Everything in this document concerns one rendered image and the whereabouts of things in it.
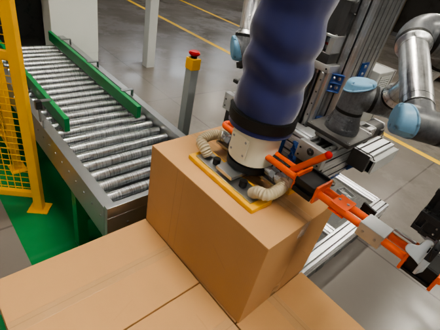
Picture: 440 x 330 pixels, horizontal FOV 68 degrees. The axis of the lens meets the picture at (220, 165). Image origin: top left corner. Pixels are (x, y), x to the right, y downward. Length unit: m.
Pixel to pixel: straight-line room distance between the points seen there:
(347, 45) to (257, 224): 0.99
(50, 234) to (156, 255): 1.00
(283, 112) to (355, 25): 0.78
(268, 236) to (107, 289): 0.62
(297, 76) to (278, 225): 0.45
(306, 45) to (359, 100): 0.60
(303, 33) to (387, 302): 1.88
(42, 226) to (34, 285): 0.98
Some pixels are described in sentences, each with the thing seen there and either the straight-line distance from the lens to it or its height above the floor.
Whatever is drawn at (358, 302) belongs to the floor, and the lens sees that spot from 2.31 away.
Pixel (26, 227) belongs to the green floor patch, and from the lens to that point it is 2.32.
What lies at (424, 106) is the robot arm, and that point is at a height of 1.41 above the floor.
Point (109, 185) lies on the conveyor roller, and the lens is 1.71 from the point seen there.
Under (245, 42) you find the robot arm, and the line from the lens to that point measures 1.67.
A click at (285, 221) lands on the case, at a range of 1.07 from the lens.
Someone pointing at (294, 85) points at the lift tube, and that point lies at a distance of 0.96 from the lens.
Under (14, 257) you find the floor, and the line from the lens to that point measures 2.18.
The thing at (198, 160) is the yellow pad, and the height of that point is 0.96.
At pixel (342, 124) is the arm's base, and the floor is 1.08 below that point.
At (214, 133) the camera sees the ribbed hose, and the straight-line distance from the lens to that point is 1.23.
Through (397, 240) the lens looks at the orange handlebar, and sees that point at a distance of 0.99.
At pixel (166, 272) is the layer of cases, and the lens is 1.35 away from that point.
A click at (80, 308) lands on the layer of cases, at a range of 1.28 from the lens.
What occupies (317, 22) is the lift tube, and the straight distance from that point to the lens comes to 0.95.
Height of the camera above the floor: 1.63
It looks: 34 degrees down
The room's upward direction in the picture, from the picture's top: 13 degrees clockwise
